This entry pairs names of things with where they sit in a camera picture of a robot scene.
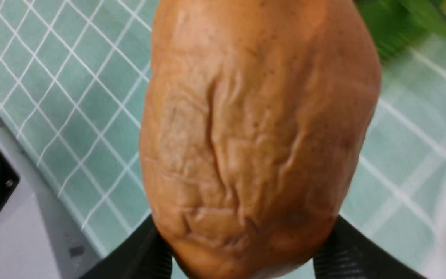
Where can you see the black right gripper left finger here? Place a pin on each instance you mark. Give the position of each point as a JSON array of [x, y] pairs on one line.
[[143, 255]]

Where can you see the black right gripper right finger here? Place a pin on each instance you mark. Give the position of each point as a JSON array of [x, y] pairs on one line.
[[348, 254]]

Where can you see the orange sweet potato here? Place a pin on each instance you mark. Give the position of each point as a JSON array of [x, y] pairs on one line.
[[254, 119]]

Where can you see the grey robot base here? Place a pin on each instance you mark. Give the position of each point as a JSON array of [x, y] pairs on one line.
[[39, 239]]

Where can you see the green checked tablecloth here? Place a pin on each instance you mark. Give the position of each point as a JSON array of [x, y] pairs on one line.
[[72, 73]]

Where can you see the green glass bowl gold rim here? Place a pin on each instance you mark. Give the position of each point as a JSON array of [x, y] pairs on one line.
[[395, 24]]

